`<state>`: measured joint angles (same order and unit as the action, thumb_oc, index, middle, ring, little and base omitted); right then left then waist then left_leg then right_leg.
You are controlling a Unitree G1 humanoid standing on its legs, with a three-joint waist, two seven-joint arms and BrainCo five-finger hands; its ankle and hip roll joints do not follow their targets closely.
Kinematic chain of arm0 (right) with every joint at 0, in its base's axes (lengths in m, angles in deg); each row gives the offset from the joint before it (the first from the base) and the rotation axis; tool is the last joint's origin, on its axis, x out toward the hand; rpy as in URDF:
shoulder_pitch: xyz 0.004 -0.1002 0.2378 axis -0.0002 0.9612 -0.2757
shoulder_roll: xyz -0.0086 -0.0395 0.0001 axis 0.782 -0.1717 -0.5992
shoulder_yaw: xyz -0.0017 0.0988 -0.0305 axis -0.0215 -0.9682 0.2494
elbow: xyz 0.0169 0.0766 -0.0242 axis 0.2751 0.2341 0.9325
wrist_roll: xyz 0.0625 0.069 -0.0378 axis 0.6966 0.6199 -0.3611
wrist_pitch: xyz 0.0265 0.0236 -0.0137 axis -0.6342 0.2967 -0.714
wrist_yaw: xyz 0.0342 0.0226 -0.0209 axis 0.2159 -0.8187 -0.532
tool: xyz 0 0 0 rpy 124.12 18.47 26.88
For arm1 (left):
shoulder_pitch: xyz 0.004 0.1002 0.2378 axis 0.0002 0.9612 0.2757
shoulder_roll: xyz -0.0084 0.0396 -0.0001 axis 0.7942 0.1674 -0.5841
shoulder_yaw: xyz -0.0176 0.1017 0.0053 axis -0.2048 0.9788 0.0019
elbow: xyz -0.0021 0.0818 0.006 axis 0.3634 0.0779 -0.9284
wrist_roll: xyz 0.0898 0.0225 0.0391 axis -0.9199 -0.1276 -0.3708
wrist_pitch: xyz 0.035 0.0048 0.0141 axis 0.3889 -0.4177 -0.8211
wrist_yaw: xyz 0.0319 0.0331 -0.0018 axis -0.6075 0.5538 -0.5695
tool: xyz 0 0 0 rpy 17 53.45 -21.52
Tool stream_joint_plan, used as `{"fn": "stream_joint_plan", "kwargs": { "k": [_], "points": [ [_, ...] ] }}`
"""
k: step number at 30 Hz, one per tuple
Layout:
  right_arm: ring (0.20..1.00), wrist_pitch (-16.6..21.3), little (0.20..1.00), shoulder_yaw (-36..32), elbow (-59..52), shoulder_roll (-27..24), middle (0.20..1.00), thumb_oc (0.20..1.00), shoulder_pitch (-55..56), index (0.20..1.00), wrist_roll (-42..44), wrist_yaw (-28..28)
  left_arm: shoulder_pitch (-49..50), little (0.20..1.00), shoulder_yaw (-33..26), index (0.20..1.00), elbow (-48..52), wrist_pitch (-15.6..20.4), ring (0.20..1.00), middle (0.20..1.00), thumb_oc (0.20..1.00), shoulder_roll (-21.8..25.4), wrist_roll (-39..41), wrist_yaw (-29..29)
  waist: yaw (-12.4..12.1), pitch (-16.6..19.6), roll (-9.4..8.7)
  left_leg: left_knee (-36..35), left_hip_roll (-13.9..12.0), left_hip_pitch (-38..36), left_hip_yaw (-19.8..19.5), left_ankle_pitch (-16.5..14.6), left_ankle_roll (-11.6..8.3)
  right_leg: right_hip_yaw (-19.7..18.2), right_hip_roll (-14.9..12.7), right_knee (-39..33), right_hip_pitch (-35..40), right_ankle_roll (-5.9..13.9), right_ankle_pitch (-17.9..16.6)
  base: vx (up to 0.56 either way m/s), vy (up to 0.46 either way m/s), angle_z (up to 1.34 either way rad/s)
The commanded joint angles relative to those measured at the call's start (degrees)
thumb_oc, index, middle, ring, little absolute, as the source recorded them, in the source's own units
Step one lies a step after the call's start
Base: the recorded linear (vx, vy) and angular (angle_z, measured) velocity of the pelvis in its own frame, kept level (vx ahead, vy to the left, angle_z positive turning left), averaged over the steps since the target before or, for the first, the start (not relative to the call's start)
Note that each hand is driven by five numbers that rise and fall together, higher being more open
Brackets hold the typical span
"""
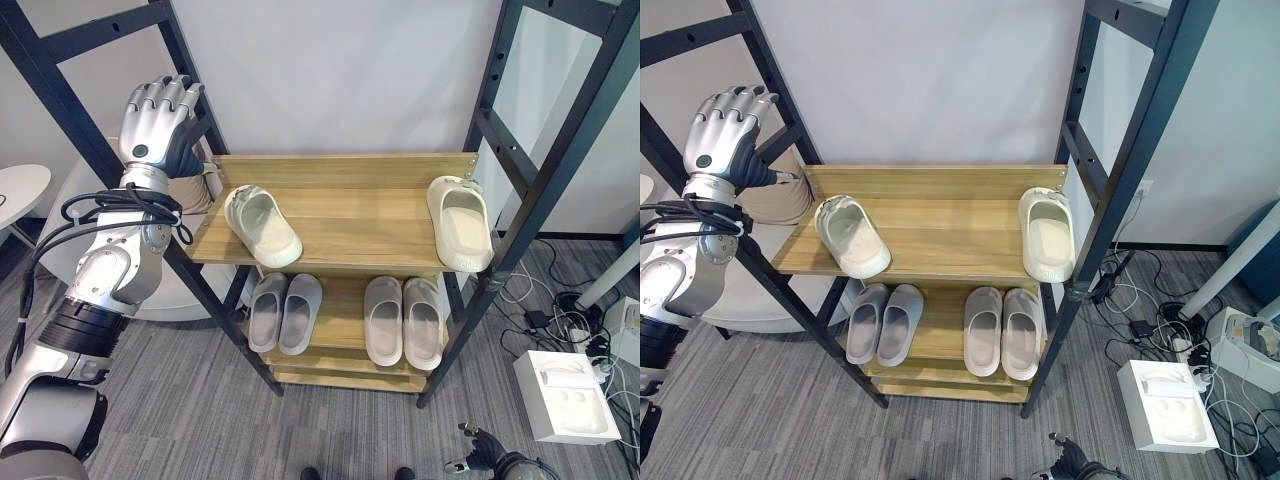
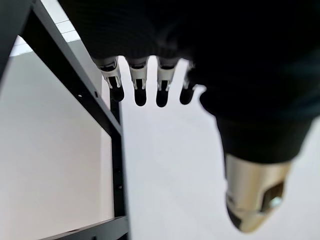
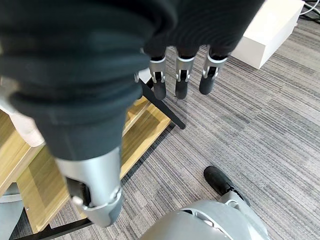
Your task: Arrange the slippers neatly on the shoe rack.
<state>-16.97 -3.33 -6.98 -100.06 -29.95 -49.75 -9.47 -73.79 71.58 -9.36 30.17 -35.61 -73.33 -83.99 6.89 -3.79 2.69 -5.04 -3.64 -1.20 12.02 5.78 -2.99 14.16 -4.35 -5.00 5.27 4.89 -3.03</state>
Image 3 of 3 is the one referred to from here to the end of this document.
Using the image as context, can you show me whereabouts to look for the white cable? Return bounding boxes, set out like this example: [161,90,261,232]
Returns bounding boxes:
[299,0,318,15]

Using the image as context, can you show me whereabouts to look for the silver robot leg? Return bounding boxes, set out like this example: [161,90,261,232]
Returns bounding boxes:
[139,187,273,240]

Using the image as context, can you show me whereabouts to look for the wooden shoe rack black frame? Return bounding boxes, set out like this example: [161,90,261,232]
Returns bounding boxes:
[0,72,187,240]

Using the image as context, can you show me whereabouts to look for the white slipper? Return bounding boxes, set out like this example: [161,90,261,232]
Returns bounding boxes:
[0,99,46,149]

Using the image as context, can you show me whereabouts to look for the white rectangular box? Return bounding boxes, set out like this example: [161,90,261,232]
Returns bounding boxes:
[229,0,302,70]

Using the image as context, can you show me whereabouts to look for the grey slipper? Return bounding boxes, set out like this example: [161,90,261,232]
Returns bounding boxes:
[0,181,25,240]

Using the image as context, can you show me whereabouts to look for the black cable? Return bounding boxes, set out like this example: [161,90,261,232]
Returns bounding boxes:
[298,10,320,23]

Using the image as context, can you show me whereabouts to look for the dark robot foot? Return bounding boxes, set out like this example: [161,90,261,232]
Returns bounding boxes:
[203,165,237,198]

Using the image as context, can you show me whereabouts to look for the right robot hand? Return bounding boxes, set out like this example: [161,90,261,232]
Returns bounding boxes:
[0,0,266,228]

